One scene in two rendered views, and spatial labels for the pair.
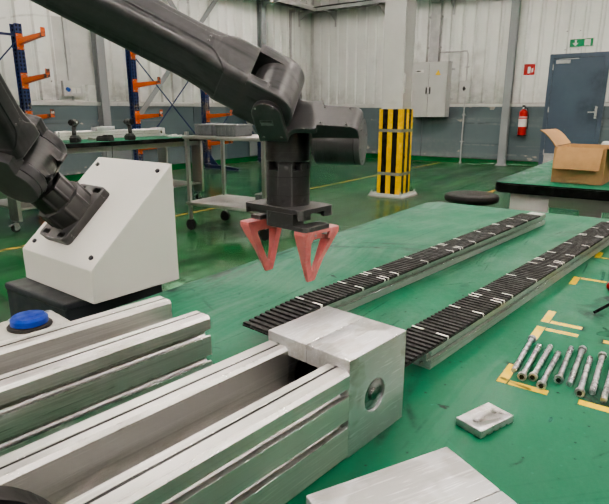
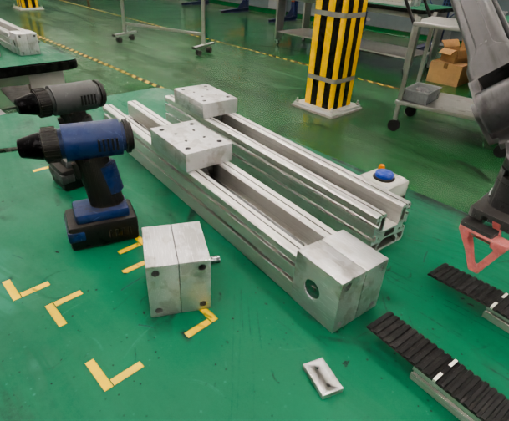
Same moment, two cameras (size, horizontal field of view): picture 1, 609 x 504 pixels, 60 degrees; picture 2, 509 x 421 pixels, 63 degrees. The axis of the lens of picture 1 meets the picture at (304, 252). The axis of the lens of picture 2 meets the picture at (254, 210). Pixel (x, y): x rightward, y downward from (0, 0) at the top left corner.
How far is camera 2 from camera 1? 0.69 m
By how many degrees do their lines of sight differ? 89
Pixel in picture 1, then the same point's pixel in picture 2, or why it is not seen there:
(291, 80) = (506, 94)
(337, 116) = not seen: outside the picture
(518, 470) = (266, 372)
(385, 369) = (321, 286)
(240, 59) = (484, 64)
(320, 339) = (328, 245)
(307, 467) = (270, 268)
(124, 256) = not seen: outside the picture
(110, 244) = not seen: outside the picture
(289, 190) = (495, 190)
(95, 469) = (255, 200)
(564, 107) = not seen: outside the picture
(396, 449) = (296, 320)
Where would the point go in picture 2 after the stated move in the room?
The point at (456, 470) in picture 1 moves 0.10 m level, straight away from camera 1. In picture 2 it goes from (194, 256) to (257, 281)
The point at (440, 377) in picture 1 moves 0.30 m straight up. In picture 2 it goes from (394, 380) to (470, 174)
